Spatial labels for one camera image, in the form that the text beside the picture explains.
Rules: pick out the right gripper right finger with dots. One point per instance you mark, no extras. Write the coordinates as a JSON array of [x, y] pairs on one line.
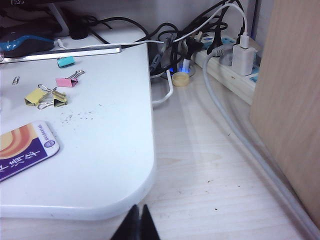
[[148, 227]]

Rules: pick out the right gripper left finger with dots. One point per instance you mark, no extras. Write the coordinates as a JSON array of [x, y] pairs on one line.
[[131, 225]]

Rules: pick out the yellow binder clip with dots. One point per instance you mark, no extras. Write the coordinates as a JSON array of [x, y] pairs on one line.
[[33, 98], [60, 100]]

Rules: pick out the white desk riser board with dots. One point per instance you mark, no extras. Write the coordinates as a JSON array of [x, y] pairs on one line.
[[100, 137]]

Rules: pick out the purple orange card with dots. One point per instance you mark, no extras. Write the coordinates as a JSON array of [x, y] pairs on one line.
[[27, 147]]

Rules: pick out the beige tape roll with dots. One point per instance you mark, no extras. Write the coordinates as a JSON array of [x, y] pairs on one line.
[[181, 80]]

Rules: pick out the pink binder clip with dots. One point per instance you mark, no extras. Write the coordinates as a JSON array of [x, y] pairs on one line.
[[65, 82]]

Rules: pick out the blue lit USB hub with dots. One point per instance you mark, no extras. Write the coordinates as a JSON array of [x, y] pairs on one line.
[[184, 66]]

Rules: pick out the white power strip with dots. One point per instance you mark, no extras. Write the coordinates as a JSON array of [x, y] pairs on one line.
[[225, 75]]

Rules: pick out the teal binder clip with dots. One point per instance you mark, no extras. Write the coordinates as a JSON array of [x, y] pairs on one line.
[[65, 62]]

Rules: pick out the silver metal ruler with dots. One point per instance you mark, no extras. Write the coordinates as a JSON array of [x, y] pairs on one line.
[[75, 51]]

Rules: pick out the silver paper clip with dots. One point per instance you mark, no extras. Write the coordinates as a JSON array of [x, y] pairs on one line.
[[15, 81]]

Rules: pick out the light wooden panel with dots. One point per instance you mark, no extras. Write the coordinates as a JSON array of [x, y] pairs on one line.
[[290, 100]]

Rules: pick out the white USB charger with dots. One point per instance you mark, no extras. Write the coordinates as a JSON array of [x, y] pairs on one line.
[[243, 60]]

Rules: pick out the black blue computer mouse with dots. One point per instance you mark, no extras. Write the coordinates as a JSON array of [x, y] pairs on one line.
[[25, 44]]

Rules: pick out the black AOC monitor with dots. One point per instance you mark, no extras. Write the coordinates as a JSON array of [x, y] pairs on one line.
[[37, 1]]

